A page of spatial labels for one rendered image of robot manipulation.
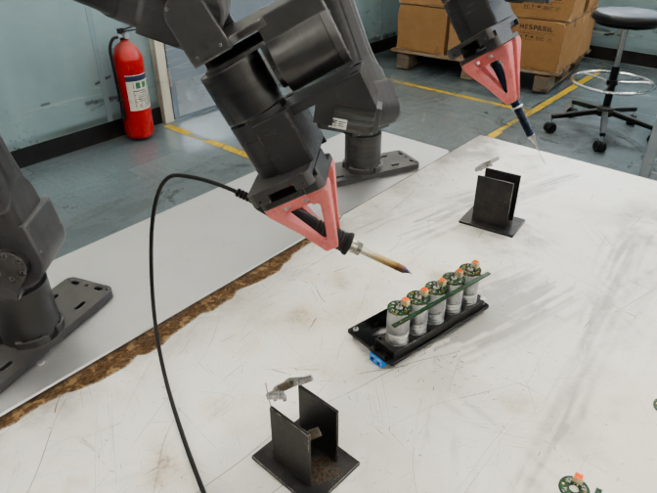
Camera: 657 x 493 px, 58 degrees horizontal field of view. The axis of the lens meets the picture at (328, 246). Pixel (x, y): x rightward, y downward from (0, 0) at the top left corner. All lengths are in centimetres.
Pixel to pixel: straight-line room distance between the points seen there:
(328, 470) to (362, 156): 60
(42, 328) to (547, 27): 375
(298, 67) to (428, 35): 393
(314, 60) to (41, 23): 272
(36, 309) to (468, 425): 46
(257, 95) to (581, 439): 43
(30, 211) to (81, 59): 267
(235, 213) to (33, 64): 235
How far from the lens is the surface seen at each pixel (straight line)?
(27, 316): 70
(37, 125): 325
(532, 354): 69
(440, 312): 67
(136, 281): 80
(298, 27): 53
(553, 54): 416
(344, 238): 60
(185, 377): 65
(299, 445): 51
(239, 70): 53
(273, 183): 54
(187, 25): 52
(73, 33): 327
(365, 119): 54
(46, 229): 67
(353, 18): 101
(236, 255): 83
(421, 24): 446
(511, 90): 84
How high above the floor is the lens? 119
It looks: 32 degrees down
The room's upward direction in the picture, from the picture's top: straight up
